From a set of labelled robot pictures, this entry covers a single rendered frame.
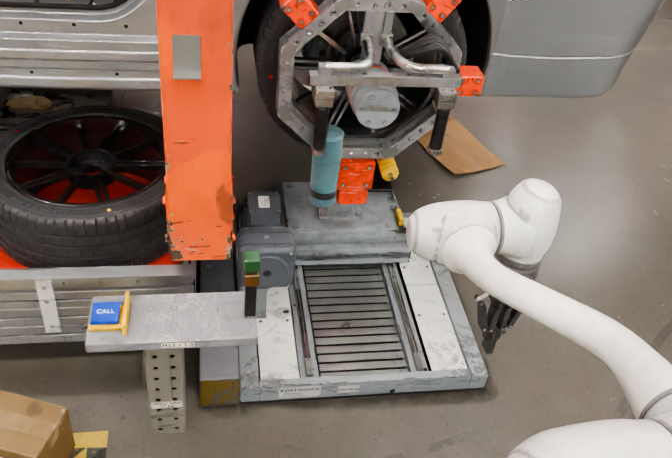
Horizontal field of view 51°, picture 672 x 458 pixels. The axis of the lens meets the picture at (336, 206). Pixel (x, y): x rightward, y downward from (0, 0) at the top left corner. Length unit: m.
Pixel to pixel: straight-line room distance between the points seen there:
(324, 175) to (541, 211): 0.96
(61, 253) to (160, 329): 0.49
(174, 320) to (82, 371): 0.58
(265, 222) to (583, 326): 1.36
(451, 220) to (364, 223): 1.33
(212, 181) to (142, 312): 0.41
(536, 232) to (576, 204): 2.04
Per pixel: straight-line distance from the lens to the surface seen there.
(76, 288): 2.20
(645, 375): 1.10
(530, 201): 1.33
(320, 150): 1.98
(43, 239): 2.24
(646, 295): 3.06
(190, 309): 1.94
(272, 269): 2.22
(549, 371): 2.60
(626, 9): 2.48
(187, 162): 1.76
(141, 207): 2.19
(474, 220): 1.29
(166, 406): 2.15
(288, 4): 2.01
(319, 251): 2.56
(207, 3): 1.56
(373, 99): 2.01
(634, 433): 0.95
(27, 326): 2.32
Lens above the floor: 1.87
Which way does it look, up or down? 38 degrees down
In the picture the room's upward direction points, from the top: 7 degrees clockwise
